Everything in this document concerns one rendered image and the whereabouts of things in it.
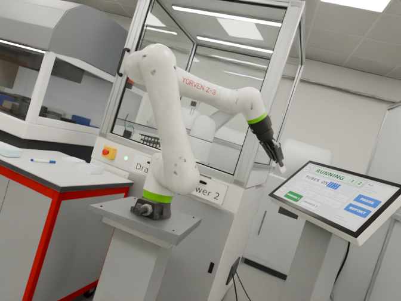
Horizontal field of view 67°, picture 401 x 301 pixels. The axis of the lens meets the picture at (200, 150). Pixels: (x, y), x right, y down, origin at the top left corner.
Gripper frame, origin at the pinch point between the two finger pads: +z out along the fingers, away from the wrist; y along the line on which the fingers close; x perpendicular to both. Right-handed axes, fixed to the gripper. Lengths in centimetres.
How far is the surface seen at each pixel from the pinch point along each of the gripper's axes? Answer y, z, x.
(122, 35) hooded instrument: 147, -88, -6
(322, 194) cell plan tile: -11.5, 17.9, -6.3
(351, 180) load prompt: -16.8, 18.1, -19.4
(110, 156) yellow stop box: 84, -28, 57
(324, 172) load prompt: -1.4, 18.1, -19.2
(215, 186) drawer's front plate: 36.6, 7.9, 21.8
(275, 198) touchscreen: 7.2, 17.8, 6.1
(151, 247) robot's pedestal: -3, -11, 66
